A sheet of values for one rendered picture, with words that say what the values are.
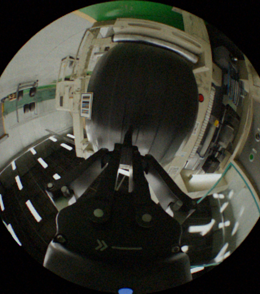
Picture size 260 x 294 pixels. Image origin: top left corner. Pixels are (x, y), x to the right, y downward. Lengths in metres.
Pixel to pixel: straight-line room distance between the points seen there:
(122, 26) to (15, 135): 11.54
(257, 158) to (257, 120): 0.17
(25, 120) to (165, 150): 11.57
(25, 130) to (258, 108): 12.22
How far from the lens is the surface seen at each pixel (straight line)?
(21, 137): 11.78
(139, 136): 0.21
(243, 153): 0.58
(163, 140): 0.22
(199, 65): 0.46
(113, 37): 0.42
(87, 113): 0.22
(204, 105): 0.54
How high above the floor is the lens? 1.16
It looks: 30 degrees up
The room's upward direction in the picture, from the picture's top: 170 degrees counter-clockwise
